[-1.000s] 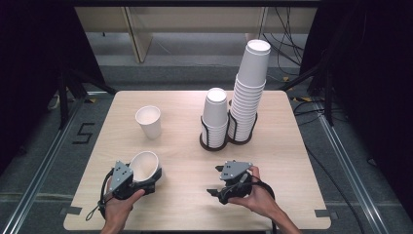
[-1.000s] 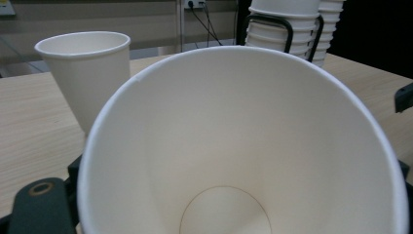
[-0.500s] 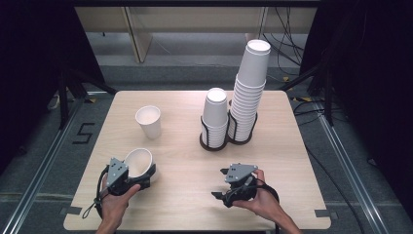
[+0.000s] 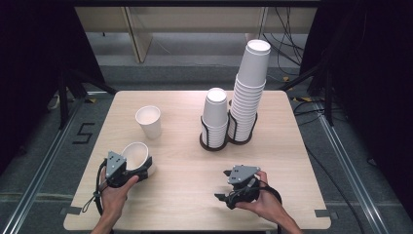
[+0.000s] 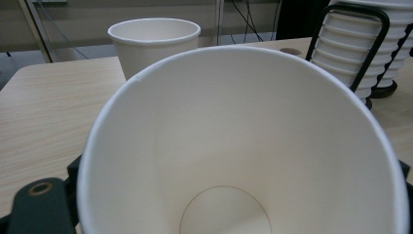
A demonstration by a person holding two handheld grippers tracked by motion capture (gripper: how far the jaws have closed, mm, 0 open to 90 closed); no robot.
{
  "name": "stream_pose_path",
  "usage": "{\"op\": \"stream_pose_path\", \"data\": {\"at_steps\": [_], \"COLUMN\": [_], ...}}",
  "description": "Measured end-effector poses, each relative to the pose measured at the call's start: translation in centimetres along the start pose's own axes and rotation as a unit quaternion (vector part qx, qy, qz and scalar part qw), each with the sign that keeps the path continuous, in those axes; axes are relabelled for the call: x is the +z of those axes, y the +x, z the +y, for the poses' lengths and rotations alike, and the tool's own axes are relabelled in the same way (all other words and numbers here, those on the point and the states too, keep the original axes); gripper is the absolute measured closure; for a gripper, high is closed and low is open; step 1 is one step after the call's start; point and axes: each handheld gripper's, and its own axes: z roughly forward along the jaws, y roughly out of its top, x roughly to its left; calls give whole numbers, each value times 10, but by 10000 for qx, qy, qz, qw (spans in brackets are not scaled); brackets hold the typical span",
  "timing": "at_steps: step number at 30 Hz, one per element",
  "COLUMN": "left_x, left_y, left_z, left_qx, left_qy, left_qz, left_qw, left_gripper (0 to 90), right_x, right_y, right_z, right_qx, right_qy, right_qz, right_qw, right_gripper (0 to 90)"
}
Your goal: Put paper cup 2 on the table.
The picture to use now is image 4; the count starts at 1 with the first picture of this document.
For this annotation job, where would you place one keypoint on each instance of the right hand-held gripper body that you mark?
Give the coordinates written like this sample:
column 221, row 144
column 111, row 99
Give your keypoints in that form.
column 243, row 191

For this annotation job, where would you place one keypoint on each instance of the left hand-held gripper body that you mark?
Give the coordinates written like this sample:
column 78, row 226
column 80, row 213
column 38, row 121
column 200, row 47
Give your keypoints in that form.
column 115, row 167

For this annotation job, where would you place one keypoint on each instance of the white paper cup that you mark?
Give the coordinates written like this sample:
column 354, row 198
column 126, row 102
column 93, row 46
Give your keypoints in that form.
column 150, row 120
column 136, row 156

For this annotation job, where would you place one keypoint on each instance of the short stack of white cups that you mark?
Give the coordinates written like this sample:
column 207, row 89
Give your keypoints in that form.
column 214, row 113

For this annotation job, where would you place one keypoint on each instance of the tall stack of white cups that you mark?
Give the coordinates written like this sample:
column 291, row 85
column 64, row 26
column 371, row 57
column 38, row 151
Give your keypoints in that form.
column 250, row 84

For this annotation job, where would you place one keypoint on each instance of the person's right hand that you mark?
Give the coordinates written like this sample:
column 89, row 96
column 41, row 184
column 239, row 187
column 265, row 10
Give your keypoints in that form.
column 266, row 201

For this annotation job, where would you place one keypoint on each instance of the person's left hand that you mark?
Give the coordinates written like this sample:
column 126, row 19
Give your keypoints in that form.
column 113, row 198

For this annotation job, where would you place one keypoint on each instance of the grey tape piece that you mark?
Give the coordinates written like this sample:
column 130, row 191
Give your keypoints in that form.
column 326, row 214

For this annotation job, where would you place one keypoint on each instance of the black metal stand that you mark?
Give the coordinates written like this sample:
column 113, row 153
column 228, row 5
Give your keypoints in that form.
column 328, row 97
column 63, row 97

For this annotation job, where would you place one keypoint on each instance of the black curtain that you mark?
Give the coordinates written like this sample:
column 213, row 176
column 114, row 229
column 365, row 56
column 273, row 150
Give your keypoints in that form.
column 29, row 48
column 373, row 65

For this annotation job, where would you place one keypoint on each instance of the beige wooden cabinet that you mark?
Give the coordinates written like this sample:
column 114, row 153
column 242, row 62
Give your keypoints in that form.
column 195, row 19

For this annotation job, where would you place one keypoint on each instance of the aluminium floor rail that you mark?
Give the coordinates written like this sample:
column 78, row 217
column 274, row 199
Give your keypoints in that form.
column 42, row 169
column 354, row 175

